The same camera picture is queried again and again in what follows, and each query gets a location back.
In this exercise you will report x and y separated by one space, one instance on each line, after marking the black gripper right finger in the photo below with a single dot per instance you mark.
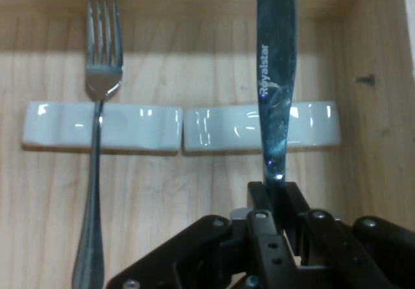
356 256

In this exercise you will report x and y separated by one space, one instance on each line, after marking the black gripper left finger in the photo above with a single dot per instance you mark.
227 256

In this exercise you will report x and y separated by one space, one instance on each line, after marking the steel table knife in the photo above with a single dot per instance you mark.
275 75

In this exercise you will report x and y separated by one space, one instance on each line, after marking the light wooden drawer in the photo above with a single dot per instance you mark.
194 188

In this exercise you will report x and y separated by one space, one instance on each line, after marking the white ceramic cutlery rest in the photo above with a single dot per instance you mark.
220 130
139 127

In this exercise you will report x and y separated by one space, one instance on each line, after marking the steel fork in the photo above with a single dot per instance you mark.
94 204

